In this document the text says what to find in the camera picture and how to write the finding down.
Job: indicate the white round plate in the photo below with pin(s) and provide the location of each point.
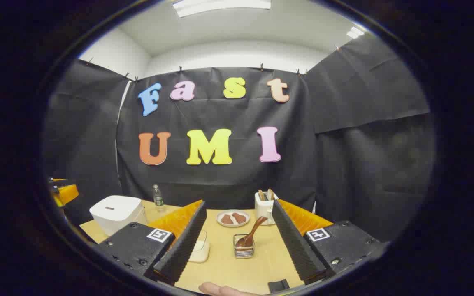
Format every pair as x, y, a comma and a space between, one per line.
220, 222

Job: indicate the toasted bread slice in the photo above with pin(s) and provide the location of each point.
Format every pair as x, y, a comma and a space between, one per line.
270, 194
261, 195

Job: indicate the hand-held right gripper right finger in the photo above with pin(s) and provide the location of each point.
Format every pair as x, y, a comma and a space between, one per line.
298, 246

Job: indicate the brown meat piece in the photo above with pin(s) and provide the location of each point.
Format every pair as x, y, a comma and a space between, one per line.
227, 219
239, 218

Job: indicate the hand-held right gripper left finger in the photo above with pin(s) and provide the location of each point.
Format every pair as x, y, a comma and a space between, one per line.
138, 246

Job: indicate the brown wooden spoon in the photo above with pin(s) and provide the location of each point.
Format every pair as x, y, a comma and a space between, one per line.
250, 236

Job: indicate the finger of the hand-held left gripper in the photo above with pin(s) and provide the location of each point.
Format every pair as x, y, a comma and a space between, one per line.
64, 186
67, 196

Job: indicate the small ceiling light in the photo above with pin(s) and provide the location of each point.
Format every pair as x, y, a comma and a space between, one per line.
355, 33

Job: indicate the clear container of rice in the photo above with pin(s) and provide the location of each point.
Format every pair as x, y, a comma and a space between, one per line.
201, 250

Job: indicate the clear plastic water bottle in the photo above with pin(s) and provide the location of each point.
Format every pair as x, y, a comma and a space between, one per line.
158, 199

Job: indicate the white rice cooker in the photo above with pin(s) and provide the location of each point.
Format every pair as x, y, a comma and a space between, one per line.
115, 209

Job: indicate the white toaster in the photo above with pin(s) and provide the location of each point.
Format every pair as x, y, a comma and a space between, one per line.
262, 209

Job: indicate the long ceiling light panel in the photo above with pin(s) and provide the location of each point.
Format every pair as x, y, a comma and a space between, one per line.
220, 6

